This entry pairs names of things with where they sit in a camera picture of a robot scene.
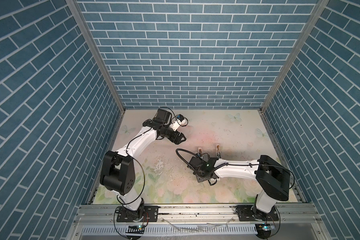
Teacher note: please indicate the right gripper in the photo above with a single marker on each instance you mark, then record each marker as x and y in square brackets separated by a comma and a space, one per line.
[198, 179]

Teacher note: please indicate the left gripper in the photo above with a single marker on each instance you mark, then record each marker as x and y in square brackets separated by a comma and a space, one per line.
[177, 140]

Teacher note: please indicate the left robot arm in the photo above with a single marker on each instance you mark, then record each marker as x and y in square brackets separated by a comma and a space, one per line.
[118, 169]

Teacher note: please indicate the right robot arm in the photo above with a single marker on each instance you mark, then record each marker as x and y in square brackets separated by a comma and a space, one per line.
[272, 177]

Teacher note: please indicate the right controller board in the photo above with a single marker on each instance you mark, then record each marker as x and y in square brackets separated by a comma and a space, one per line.
[264, 231]

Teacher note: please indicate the controller board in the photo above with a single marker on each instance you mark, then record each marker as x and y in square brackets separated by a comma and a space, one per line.
[264, 231]
[135, 232]

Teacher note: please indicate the left controller board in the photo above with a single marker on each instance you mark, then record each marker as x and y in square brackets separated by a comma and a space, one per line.
[135, 232]

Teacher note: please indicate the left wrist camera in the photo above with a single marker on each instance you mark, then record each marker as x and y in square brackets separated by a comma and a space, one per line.
[178, 121]

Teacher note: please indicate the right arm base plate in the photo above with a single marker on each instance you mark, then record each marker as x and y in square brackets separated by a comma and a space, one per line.
[248, 213]

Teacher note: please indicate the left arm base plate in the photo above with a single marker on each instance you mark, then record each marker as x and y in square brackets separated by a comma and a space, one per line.
[150, 213]

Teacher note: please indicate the aluminium front rail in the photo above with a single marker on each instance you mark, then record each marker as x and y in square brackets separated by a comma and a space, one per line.
[298, 221]

